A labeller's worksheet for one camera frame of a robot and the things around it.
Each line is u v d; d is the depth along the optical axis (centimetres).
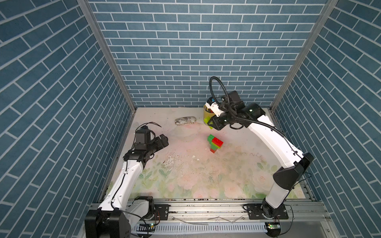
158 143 72
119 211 39
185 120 108
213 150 95
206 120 73
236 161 93
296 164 43
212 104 64
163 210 74
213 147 89
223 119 62
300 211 76
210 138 88
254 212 74
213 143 89
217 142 87
